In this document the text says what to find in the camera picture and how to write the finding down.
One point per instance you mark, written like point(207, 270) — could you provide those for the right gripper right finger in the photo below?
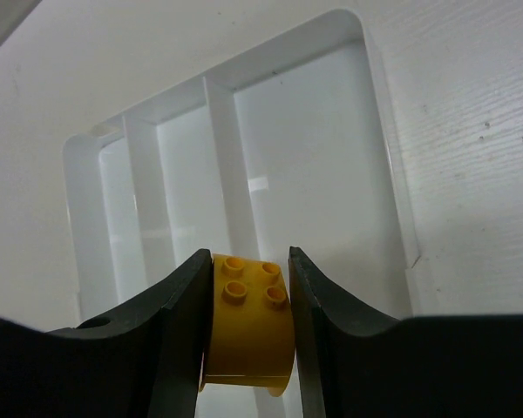
point(355, 361)

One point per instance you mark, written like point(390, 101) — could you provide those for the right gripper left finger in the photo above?
point(139, 359)

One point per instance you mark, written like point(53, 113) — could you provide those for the yellow round printed lego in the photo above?
point(251, 341)

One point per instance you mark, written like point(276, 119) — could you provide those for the white three-compartment tray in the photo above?
point(290, 143)

